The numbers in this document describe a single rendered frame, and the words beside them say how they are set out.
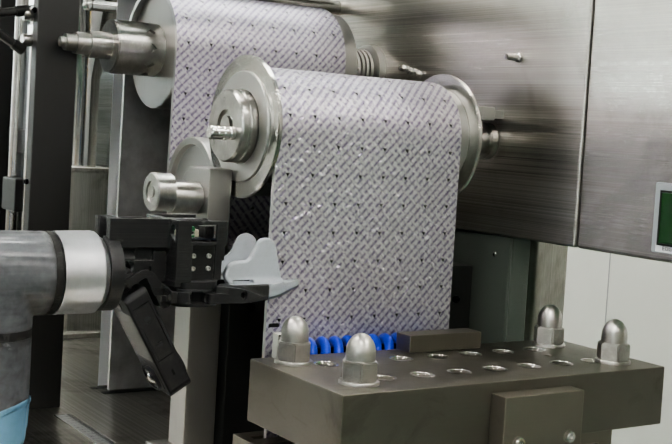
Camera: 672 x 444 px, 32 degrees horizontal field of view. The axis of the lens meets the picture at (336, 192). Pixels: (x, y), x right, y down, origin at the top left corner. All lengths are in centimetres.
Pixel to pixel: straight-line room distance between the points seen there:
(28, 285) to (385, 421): 33
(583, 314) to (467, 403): 348
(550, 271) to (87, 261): 74
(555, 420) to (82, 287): 45
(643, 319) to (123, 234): 342
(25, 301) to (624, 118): 63
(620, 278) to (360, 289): 323
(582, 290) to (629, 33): 334
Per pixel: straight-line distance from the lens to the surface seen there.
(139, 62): 141
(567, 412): 115
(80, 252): 105
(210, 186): 121
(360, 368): 103
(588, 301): 454
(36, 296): 104
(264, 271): 115
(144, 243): 109
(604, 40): 128
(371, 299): 124
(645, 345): 436
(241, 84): 121
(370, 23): 162
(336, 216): 121
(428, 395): 106
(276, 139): 115
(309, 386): 104
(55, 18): 142
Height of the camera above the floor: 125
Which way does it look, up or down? 3 degrees down
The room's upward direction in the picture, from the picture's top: 3 degrees clockwise
